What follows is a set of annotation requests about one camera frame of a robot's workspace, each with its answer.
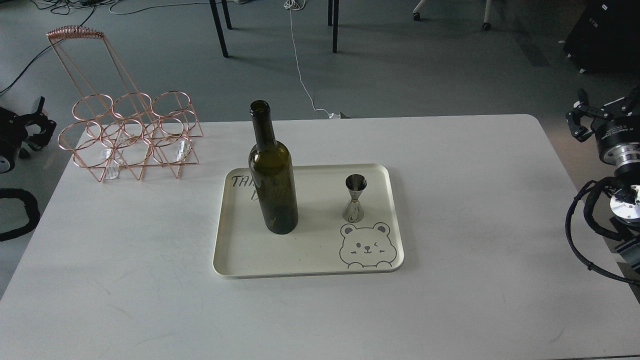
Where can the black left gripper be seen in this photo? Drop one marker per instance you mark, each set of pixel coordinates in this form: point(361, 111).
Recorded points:
point(13, 133)

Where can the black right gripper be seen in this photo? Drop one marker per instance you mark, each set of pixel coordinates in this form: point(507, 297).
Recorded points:
point(617, 138)

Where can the silver steel jigger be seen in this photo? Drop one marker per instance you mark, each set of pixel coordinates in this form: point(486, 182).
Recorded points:
point(355, 184)

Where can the dark green wine bottle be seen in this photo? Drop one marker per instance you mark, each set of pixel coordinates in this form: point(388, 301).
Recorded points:
point(271, 168)

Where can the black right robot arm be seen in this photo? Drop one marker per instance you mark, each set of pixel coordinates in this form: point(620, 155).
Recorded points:
point(611, 205)

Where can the black box on floor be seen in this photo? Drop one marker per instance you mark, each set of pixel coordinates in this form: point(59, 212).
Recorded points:
point(606, 36)

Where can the white chair base with casters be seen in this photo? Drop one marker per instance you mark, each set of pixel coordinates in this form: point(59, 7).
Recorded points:
point(445, 9)

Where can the black table legs left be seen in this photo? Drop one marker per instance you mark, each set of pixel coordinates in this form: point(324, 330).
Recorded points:
point(221, 16)

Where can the black table legs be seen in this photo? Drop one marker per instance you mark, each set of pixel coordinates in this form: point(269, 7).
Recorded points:
point(221, 16)
point(333, 22)

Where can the black table legs right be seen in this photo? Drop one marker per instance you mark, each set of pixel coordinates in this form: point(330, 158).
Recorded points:
point(333, 22)

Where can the cream tray with bear print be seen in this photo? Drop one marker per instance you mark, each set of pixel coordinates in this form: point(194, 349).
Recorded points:
point(323, 243)

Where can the copper wire bottle rack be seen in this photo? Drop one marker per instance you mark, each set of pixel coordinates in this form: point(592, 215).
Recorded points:
point(129, 132)

